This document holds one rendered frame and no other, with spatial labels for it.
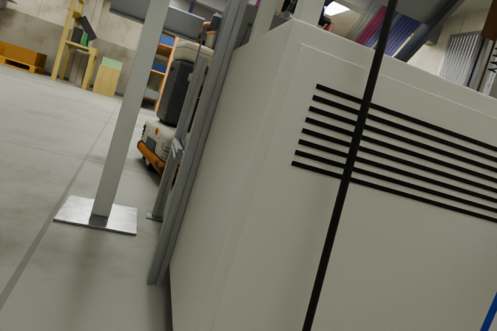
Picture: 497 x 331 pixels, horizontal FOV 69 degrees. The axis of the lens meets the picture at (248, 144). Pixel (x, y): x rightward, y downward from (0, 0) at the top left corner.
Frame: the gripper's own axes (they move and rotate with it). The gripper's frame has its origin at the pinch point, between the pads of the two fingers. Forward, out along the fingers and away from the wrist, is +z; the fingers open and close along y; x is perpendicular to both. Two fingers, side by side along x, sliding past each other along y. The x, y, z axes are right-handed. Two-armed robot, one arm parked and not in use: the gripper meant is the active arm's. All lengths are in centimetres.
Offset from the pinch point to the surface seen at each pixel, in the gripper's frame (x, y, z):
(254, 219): -19, -18, 94
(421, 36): -3.9, 46.7, 4.1
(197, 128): 9, -24, 63
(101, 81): 630, -153, -429
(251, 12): 14.1, -12.2, 3.8
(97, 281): 33, -36, 96
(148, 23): 22, -44, 19
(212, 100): 4, -22, 57
